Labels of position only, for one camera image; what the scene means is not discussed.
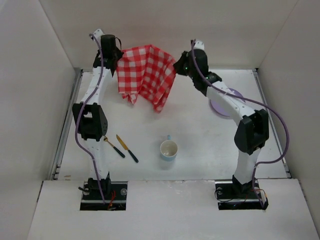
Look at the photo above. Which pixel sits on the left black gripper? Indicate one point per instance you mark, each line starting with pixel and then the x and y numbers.
pixel 118 55

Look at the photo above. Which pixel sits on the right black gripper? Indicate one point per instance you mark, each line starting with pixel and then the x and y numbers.
pixel 178 66

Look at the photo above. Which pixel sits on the red white checkered cloth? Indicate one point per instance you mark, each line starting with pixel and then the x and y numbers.
pixel 146 71

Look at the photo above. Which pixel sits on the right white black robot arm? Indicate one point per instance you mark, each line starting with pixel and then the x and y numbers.
pixel 252 125

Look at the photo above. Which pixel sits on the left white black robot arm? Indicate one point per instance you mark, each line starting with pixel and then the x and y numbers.
pixel 91 123

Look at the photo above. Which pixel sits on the lilac round plate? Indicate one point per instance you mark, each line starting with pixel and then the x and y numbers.
pixel 218 109

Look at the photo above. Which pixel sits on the light blue mug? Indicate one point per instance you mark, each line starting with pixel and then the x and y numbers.
pixel 168 149

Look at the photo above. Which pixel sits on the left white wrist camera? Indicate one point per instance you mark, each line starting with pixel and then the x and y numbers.
pixel 96 35

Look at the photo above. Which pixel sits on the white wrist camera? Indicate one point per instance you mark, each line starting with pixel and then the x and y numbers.
pixel 197 44
pixel 96 35

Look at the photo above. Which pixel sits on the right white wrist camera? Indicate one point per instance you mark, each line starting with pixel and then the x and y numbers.
pixel 197 44

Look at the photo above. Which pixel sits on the aluminium table edge rail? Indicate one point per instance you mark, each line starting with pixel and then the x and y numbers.
pixel 273 127

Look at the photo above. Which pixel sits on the gold fork teal handle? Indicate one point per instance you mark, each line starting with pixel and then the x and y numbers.
pixel 114 147

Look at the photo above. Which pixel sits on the gold knife teal handle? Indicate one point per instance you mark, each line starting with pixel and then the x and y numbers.
pixel 127 149

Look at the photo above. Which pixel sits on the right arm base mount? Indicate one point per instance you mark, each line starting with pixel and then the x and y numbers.
pixel 229 199

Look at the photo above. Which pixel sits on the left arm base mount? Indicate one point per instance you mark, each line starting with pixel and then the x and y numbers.
pixel 114 195

